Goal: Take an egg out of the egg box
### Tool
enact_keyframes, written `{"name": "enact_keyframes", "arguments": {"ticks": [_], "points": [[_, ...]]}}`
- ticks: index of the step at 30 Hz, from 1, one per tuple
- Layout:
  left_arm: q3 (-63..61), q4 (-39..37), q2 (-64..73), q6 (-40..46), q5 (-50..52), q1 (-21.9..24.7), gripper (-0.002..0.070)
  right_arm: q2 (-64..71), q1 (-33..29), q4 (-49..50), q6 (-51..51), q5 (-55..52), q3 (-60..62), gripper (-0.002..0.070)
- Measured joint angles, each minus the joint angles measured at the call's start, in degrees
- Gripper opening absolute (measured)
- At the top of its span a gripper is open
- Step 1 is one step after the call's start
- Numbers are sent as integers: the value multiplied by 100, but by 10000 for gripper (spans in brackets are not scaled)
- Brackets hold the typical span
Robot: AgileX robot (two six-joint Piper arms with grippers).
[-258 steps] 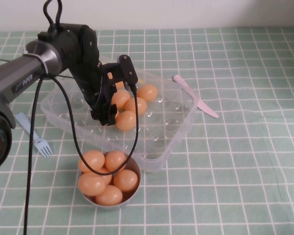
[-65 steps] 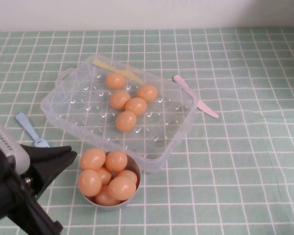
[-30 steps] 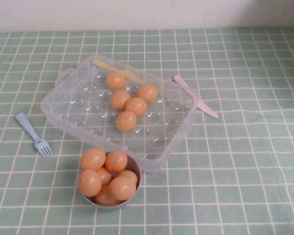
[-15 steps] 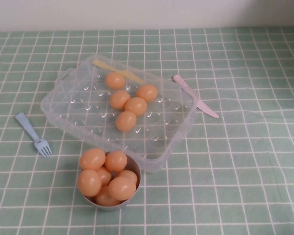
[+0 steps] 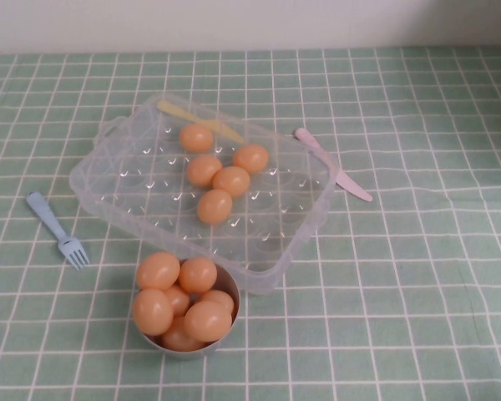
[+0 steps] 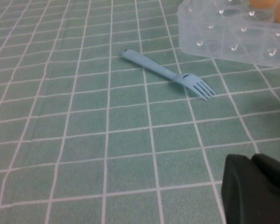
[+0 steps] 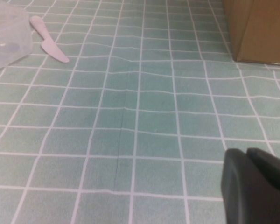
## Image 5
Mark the orange plastic egg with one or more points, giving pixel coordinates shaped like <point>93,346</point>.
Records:
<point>250,158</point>
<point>207,320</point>
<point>196,137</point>
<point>198,274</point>
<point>232,181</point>
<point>158,271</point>
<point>214,207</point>
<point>176,339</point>
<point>202,170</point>
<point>152,311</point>
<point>221,296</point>
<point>178,300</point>

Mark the clear plastic egg box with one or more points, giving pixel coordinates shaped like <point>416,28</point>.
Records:
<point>121,175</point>

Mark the grey round bowl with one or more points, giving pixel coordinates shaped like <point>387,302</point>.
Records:
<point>230,284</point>

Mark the pink plastic knife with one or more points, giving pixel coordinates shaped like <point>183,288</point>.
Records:
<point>342,179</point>

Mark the yellow plastic knife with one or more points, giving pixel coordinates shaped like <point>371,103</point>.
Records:
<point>183,115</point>

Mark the green checkered tablecloth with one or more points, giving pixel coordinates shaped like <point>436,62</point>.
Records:
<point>401,292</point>

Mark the light blue plastic fork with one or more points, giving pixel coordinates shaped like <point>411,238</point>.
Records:
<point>52,221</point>

